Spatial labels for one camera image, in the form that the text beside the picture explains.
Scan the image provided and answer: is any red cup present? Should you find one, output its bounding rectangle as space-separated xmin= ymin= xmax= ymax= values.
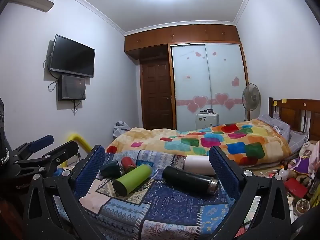
xmin=121 ymin=156 xmax=137 ymax=174

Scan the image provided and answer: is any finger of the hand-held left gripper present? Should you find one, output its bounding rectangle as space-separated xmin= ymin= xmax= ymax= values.
xmin=11 ymin=134 xmax=55 ymax=164
xmin=12 ymin=141 xmax=80 ymax=179

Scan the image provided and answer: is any blue patchwork blanket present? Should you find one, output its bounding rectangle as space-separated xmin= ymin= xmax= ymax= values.
xmin=54 ymin=149 xmax=253 ymax=240

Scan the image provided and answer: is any white squeeze bottle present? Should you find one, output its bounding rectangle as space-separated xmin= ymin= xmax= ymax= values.
xmin=278 ymin=169 xmax=293 ymax=181

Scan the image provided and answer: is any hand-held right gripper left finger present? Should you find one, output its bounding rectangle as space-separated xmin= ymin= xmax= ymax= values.
xmin=23 ymin=144 xmax=111 ymax=240

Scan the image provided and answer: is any black wall television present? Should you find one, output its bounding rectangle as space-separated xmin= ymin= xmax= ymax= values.
xmin=49 ymin=34 xmax=96 ymax=78

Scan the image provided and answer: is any grey plaid pillow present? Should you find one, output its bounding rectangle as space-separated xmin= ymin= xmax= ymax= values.
xmin=287 ymin=130 xmax=310 ymax=153

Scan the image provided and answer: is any dark green cup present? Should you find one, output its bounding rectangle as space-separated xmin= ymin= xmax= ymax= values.
xmin=100 ymin=160 xmax=123 ymax=178

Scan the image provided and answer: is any grey plastic bag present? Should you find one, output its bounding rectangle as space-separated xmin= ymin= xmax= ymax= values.
xmin=112 ymin=121 xmax=132 ymax=139

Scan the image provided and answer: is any white cup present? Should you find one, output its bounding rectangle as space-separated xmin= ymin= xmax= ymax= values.
xmin=184 ymin=155 xmax=217 ymax=176

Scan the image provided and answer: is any yellow foam tube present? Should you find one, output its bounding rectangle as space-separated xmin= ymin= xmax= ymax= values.
xmin=64 ymin=133 xmax=92 ymax=167

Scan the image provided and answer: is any small black wall monitor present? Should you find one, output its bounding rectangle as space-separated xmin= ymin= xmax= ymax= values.
xmin=58 ymin=74 xmax=86 ymax=101

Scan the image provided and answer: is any red box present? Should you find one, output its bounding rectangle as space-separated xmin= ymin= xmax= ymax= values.
xmin=284 ymin=178 xmax=308 ymax=200

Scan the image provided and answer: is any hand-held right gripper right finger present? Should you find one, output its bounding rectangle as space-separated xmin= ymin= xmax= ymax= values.
xmin=200 ymin=145 xmax=300 ymax=240

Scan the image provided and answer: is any black television cable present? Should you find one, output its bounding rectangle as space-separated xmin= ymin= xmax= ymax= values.
xmin=44 ymin=59 xmax=57 ymax=92

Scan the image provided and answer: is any standing fan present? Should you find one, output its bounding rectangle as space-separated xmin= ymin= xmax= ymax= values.
xmin=242 ymin=83 xmax=261 ymax=122

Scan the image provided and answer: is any wooden headboard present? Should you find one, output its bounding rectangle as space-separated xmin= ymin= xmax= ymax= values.
xmin=268 ymin=97 xmax=320 ymax=142

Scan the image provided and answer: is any black thermos cup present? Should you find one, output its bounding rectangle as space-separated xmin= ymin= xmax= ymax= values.
xmin=162 ymin=165 xmax=220 ymax=195

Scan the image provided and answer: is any colourful checked quilt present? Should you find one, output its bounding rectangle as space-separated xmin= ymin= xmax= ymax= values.
xmin=106 ymin=118 xmax=292 ymax=167

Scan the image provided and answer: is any brown wooden door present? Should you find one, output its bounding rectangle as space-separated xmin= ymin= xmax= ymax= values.
xmin=140 ymin=60 xmax=174 ymax=130

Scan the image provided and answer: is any wooden wardrobe with glass doors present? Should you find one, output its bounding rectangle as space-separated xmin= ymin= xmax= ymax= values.
xmin=124 ymin=24 xmax=250 ymax=132

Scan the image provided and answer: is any white box appliance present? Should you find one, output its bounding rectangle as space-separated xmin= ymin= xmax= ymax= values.
xmin=195 ymin=112 xmax=219 ymax=132

